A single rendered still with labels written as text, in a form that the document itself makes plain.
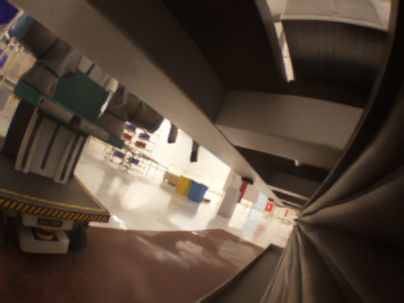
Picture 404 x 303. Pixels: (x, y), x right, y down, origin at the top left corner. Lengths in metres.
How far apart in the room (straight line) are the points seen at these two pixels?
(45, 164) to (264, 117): 1.08
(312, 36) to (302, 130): 0.12
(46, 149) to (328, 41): 1.15
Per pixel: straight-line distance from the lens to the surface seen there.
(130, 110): 0.98
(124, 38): 0.18
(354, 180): 0.17
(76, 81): 1.00
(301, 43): 0.25
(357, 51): 0.25
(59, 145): 1.11
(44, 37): 0.78
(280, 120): 0.23
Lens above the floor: 0.68
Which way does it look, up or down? 10 degrees up
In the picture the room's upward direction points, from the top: 23 degrees clockwise
